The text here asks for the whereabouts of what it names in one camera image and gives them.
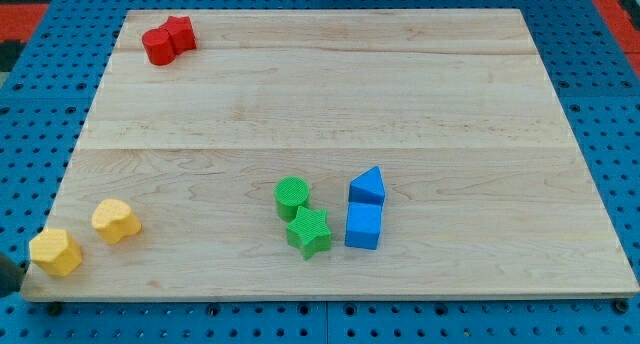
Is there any wooden board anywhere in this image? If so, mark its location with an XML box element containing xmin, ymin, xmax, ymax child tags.
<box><xmin>21</xmin><ymin>9</ymin><xmax>639</xmax><ymax>302</ymax></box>

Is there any green cylinder block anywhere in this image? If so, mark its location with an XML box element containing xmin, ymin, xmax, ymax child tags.
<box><xmin>274</xmin><ymin>176</ymin><xmax>310</xmax><ymax>222</ymax></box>

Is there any blue triangle block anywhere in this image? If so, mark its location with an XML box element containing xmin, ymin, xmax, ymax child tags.
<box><xmin>348</xmin><ymin>166</ymin><xmax>386</xmax><ymax>206</ymax></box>

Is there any green star block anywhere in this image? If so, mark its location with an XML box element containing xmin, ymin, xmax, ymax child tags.
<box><xmin>286</xmin><ymin>206</ymin><xmax>332</xmax><ymax>260</ymax></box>

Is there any blue cube block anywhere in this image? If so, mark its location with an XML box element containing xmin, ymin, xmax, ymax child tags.
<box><xmin>345</xmin><ymin>202</ymin><xmax>382</xmax><ymax>250</ymax></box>

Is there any red star block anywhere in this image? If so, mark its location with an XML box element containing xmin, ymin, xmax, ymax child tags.
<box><xmin>160</xmin><ymin>16</ymin><xmax>197</xmax><ymax>55</ymax></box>

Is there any red cylinder block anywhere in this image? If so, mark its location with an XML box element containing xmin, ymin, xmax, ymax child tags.
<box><xmin>142</xmin><ymin>28</ymin><xmax>176</xmax><ymax>66</ymax></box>

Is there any yellow heart block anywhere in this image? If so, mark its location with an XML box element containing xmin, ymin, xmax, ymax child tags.
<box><xmin>91</xmin><ymin>199</ymin><xmax>142</xmax><ymax>244</ymax></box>

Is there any yellow pentagon block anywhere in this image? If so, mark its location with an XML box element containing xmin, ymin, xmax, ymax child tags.
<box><xmin>29</xmin><ymin>228</ymin><xmax>83</xmax><ymax>276</ymax></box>

